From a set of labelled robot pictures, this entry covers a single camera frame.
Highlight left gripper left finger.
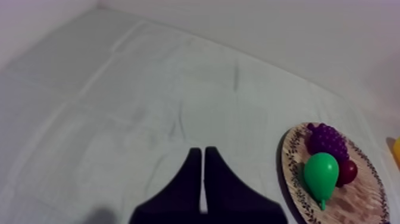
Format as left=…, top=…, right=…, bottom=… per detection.
left=129, top=147, right=203, bottom=224

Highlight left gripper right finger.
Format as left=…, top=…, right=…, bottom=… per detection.
left=204, top=145, right=289, bottom=224

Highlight round wooden board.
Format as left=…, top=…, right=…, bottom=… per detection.
left=280, top=122, right=390, bottom=224

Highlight yellow plastic basket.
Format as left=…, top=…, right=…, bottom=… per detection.
left=392, top=136, right=400, bottom=171

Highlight green toy pear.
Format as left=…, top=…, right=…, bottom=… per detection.
left=304, top=152, right=340, bottom=211

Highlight purple toy grapes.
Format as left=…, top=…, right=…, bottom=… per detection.
left=306, top=122, right=350, bottom=163

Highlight small red fruit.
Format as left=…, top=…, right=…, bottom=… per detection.
left=335, top=159, right=358, bottom=188

